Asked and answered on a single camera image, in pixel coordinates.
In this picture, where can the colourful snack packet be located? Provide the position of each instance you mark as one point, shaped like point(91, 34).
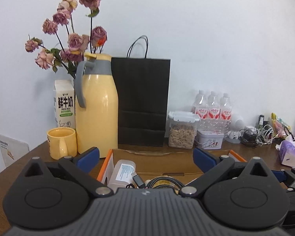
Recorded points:
point(281, 129)

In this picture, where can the white plastic rectangular case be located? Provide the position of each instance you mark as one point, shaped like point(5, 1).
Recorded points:
point(122, 175)

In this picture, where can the left water bottle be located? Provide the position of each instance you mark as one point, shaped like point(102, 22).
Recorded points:
point(200, 105)

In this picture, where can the purple tissue pack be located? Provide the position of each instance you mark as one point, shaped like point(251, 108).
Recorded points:
point(286, 151)

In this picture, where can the white milk carton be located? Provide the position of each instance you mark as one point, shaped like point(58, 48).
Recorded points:
point(64, 103)

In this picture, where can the middle water bottle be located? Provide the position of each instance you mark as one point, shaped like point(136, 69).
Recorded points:
point(213, 106)

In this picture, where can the yellow ceramic mug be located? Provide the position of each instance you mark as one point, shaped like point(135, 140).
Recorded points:
point(62, 142)

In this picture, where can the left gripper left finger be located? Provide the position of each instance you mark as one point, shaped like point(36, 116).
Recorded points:
point(77, 169)

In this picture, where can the red orange cardboard box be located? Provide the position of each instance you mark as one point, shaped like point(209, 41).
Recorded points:
point(178, 164)

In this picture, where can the dried pink rose bouquet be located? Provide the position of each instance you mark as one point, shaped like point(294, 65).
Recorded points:
point(72, 46)

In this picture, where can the water bottle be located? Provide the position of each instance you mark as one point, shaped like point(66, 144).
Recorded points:
point(200, 105)
point(213, 106)
point(225, 113)

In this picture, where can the right water bottle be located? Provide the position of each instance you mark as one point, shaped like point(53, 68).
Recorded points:
point(225, 113)

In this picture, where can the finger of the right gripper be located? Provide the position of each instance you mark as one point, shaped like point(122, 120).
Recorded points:
point(280, 175)

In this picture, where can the yellow thermos jug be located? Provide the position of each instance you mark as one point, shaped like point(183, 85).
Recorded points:
point(96, 105)

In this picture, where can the clear seed storage container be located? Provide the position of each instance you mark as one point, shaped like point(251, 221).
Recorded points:
point(182, 129)

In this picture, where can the small white tin box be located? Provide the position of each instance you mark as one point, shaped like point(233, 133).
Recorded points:
point(209, 140)

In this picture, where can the white toy robot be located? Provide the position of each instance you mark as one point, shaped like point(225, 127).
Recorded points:
point(234, 132)

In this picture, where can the plush corgi toy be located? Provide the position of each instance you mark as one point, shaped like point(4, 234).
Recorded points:
point(161, 184)

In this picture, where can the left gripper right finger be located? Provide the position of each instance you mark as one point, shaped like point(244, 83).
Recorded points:
point(214, 170)

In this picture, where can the black paper shopping bag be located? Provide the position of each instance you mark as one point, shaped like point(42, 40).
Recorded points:
point(142, 85)

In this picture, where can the white leaflet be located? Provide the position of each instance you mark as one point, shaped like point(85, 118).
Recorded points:
point(12, 150)

